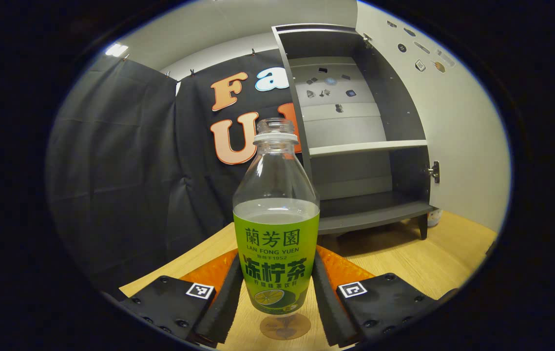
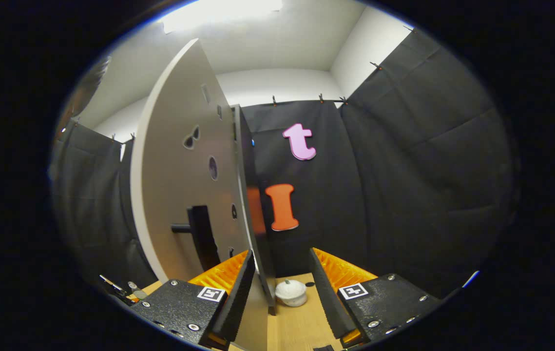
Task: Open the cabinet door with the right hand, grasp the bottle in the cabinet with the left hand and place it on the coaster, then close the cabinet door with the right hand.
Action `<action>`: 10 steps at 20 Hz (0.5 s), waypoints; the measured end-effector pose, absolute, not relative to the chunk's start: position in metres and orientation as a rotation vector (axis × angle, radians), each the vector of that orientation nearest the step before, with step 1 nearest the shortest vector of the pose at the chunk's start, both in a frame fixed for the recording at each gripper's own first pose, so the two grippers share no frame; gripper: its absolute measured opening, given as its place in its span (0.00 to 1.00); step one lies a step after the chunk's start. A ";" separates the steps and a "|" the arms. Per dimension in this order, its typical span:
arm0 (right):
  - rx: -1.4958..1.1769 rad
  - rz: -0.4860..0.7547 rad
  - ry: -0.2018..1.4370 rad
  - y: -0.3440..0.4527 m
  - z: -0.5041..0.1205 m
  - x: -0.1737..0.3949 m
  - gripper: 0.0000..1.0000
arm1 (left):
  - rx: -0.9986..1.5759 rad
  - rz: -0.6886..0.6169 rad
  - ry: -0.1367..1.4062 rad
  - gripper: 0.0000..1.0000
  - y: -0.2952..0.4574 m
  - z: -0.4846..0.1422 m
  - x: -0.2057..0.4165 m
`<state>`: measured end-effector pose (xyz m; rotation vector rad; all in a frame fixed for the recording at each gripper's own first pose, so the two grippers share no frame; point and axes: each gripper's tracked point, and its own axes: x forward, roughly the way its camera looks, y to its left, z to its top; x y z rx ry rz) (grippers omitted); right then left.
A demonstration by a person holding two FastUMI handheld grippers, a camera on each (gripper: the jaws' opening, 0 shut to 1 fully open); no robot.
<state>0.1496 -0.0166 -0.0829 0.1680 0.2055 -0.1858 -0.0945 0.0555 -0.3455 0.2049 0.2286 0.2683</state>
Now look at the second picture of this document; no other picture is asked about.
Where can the white lidded bowl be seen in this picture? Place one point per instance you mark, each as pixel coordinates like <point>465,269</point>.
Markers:
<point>291,293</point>

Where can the large ceiling light panel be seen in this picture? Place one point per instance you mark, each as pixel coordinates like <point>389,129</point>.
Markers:
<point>219,12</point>

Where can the green label bottle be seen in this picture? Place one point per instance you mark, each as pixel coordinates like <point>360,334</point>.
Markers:
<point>137,291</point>

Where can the grey cabinet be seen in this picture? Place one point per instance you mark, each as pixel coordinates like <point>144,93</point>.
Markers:
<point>253,161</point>

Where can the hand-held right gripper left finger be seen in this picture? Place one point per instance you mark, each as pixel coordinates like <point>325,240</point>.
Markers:
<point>238,302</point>

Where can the black backdrop cloth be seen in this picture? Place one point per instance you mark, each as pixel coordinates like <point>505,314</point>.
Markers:
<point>404,170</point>

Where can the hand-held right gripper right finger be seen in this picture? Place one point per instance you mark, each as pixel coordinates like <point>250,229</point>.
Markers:
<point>328,302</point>

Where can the beige cabinet door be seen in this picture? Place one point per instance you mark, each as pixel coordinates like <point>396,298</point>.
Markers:
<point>175,170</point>

